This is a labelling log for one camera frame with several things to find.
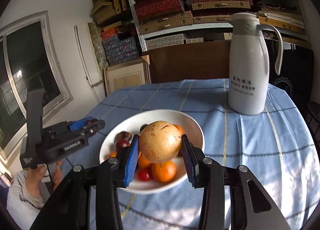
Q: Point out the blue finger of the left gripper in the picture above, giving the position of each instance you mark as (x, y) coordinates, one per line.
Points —
(77, 125)

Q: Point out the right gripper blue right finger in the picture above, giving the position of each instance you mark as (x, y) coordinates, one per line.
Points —
(190, 161)

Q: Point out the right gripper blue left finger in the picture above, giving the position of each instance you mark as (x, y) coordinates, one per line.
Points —
(131, 160)

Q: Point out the large red plum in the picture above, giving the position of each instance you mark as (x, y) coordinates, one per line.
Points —
(121, 144)

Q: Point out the large pale yellow pear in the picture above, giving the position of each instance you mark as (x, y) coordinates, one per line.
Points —
(160, 141)

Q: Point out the grey sleeve left forearm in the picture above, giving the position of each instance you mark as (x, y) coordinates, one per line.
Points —
(23, 207)

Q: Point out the person's left hand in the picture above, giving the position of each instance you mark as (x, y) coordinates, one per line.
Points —
(35, 176)

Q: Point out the small red plum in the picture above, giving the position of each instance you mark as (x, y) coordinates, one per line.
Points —
(144, 175)

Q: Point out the small mandarin in plate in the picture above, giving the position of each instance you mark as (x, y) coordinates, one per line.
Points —
(143, 162)

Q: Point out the mandarin near left finger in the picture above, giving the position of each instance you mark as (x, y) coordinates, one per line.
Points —
(112, 154)

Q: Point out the big mandarin in plate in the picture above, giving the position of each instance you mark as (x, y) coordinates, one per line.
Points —
(164, 172)

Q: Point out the far mandarin in plate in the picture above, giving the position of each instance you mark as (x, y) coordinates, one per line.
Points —
(180, 129)

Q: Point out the white oval ceramic plate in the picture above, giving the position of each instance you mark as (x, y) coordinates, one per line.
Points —
(132, 125)

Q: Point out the dark brown water chestnut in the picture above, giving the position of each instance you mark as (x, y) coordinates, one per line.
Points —
(123, 136)

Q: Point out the beige framed panel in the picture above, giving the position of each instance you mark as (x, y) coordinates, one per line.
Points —
(127, 74)

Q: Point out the blue patterned box stack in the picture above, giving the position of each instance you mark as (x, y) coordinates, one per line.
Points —
(119, 51)

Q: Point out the brown wooden cabinet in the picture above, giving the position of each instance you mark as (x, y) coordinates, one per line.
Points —
(200, 61)

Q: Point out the white thermos jug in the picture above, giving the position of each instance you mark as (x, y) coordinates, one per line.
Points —
(249, 66)

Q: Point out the white metal storage shelf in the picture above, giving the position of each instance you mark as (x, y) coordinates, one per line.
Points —
(156, 19)

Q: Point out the dark window with frame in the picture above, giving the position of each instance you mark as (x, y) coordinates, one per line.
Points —
(28, 61)

